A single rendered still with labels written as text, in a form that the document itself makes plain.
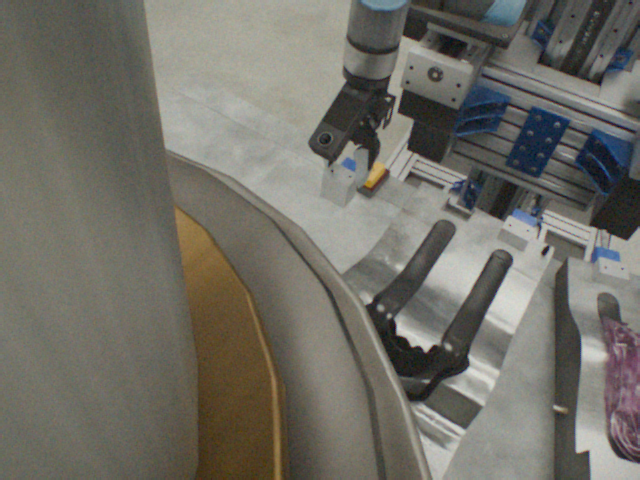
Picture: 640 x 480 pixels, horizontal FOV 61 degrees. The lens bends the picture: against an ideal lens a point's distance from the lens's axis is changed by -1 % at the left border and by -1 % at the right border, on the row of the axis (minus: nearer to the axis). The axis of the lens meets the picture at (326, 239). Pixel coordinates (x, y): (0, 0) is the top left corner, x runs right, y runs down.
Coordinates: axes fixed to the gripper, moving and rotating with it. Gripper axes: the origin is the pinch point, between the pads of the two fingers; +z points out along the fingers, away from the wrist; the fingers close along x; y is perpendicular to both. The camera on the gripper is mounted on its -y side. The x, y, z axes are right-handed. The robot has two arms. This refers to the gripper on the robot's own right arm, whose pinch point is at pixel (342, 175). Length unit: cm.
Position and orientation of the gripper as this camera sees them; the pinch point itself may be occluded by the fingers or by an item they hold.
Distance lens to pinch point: 93.5
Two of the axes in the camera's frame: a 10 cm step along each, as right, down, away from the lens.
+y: 5.4, -6.1, 5.8
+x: -8.4, -4.7, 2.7
